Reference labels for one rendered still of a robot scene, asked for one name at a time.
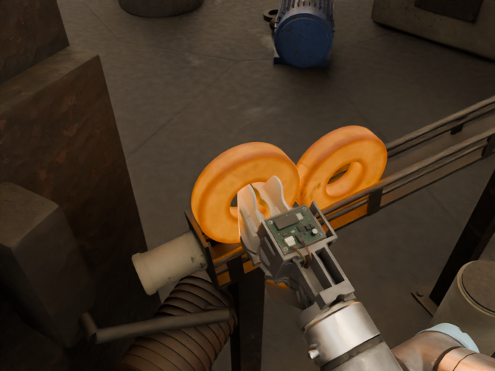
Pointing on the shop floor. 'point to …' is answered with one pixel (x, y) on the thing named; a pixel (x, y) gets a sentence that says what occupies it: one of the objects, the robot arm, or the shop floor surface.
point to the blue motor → (304, 33)
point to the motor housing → (208, 343)
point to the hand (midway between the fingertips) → (247, 185)
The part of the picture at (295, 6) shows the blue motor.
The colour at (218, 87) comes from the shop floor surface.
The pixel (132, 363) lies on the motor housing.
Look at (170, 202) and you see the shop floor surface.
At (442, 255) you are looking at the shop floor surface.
